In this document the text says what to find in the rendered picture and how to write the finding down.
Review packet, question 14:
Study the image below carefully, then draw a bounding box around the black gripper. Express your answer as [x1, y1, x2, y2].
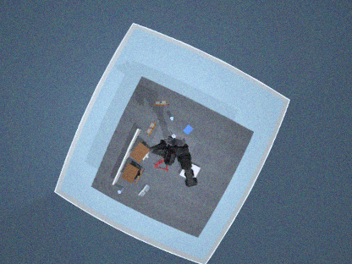
[150, 140, 181, 164]

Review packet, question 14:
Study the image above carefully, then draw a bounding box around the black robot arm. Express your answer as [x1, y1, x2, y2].
[164, 143, 197, 188]

